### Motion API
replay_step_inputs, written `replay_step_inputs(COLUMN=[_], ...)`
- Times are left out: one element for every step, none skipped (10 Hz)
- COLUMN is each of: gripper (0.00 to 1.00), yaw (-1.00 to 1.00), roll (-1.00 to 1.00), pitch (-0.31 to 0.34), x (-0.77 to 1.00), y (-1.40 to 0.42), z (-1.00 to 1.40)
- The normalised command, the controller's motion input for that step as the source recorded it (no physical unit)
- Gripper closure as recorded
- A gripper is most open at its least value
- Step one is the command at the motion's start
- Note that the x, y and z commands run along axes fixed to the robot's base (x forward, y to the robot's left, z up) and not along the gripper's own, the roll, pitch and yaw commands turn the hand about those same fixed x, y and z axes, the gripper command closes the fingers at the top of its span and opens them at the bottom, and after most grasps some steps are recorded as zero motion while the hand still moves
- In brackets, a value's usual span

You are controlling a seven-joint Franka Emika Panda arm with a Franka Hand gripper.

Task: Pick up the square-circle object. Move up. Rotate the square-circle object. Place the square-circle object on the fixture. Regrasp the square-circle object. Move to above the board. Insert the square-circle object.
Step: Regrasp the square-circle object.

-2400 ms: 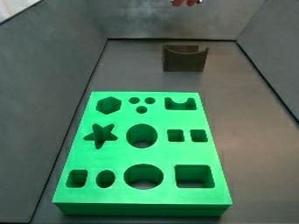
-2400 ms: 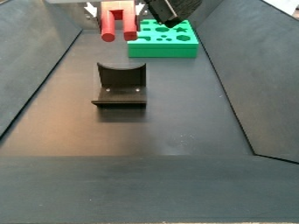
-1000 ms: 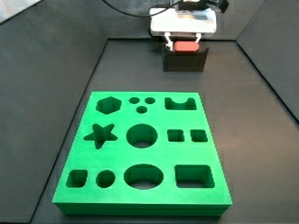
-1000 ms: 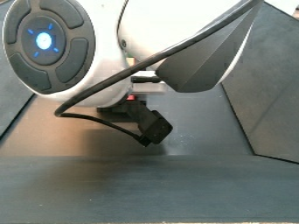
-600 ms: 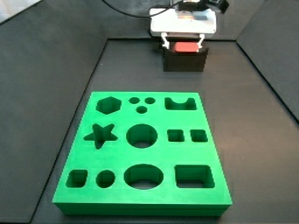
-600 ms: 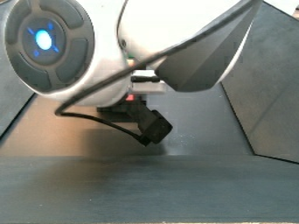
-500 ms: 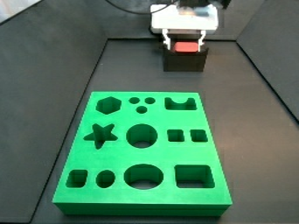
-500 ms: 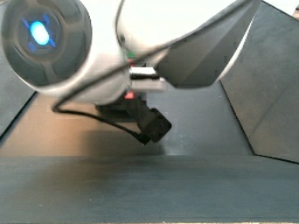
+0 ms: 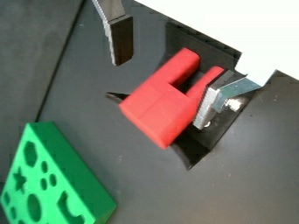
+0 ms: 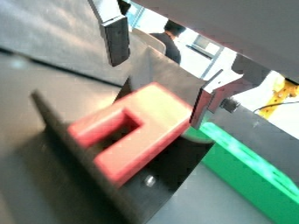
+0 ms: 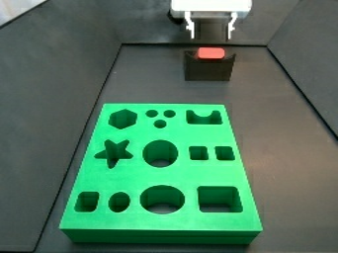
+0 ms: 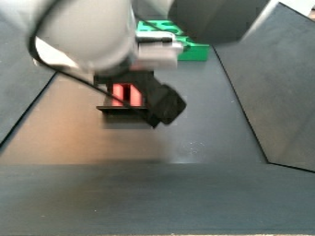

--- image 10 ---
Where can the wrist-2 gripper left finger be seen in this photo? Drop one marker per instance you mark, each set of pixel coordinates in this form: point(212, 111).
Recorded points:
point(113, 30)

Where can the wrist-2 gripper right finger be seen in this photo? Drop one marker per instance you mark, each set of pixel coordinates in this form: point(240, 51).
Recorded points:
point(215, 93)

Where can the red square-circle object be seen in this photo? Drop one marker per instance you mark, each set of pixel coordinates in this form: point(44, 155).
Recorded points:
point(156, 116)

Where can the black curved fixture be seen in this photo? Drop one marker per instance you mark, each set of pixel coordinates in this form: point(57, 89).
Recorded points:
point(139, 198)

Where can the person in background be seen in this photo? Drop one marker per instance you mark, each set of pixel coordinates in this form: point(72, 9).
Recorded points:
point(171, 32)

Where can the green shape-sorter block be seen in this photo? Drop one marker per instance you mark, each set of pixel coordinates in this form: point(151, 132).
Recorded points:
point(253, 177)

